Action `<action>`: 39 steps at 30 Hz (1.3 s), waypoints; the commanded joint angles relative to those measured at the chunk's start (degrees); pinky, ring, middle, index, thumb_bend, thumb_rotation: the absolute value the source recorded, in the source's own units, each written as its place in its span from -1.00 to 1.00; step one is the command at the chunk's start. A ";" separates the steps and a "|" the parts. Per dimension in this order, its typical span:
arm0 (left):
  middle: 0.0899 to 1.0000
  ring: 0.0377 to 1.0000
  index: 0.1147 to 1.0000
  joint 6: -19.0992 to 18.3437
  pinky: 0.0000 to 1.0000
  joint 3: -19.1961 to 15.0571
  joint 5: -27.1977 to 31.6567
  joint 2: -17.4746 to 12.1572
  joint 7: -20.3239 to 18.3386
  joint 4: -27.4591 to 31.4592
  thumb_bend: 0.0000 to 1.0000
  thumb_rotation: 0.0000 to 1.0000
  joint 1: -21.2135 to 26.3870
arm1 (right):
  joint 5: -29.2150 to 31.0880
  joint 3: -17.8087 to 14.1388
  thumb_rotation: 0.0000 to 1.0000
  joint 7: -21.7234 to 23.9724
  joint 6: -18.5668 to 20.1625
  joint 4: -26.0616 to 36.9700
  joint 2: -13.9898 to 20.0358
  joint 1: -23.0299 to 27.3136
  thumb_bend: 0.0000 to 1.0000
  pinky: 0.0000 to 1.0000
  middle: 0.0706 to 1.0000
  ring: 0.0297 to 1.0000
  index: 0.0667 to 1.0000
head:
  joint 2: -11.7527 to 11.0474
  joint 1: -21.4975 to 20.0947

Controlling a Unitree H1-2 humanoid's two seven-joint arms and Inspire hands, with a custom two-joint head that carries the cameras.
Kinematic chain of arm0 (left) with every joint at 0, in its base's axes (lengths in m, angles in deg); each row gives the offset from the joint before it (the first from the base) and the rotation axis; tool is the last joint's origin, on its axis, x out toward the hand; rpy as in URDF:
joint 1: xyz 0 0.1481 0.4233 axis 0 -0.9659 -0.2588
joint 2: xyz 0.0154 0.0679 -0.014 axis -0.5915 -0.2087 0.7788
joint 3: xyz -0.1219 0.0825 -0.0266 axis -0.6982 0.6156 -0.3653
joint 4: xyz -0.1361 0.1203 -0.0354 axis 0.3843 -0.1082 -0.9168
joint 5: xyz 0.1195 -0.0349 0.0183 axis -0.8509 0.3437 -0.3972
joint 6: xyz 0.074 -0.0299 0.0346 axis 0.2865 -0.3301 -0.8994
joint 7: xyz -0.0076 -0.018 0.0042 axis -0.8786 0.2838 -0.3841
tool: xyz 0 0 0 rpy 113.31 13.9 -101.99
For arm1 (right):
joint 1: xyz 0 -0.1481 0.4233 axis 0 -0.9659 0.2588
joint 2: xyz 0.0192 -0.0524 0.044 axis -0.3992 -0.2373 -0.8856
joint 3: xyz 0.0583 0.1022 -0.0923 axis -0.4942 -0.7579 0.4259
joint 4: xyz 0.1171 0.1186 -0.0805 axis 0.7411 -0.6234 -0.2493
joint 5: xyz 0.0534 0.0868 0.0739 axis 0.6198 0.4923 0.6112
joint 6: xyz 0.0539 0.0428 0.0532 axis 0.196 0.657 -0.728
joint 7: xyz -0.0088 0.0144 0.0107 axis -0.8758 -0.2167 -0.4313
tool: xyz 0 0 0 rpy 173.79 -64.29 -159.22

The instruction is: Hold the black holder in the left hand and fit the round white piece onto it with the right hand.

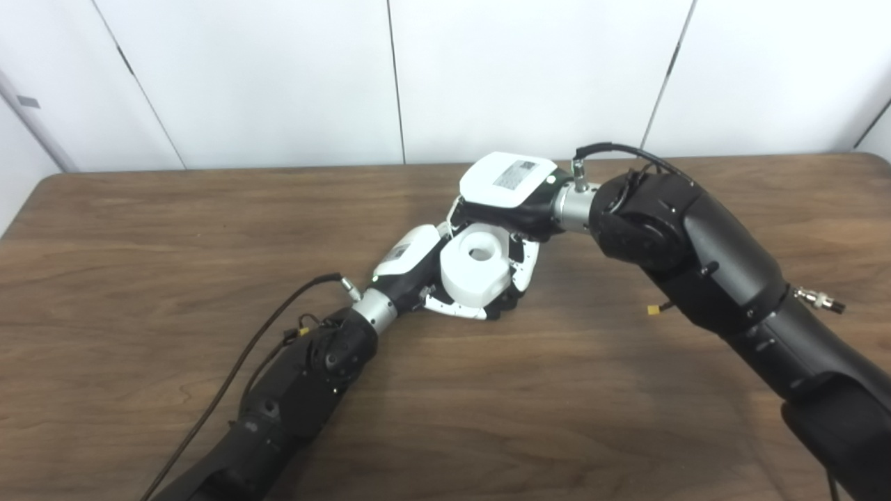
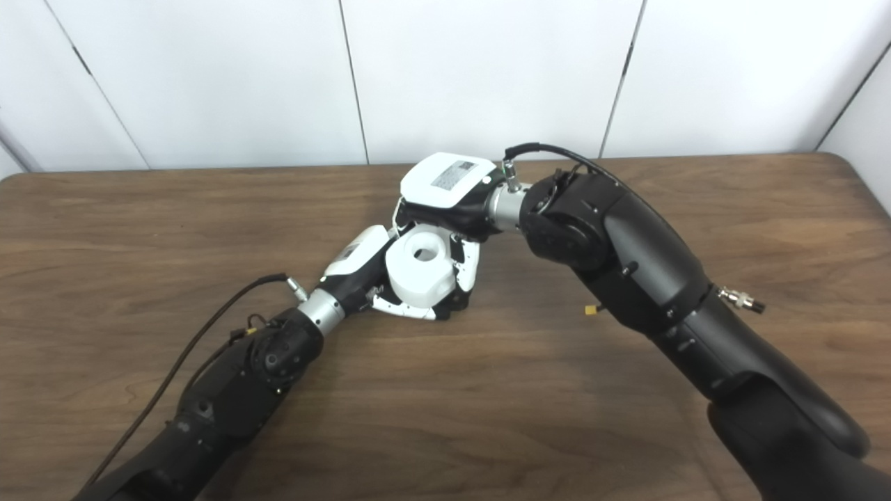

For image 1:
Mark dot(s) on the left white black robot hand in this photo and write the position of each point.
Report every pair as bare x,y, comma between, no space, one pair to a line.
411,254

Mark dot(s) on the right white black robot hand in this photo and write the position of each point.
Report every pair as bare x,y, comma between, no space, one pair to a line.
505,181

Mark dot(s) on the round white plastic piece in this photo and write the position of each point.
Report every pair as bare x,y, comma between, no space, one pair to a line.
473,278

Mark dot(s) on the black plastic holder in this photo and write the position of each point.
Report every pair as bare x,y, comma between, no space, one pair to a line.
505,306

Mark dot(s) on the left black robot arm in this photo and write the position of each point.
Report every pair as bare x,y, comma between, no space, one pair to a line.
299,396

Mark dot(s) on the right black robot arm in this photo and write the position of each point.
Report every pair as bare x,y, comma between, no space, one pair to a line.
724,271

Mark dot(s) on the small gray wall label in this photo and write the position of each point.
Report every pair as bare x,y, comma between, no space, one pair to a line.
28,101

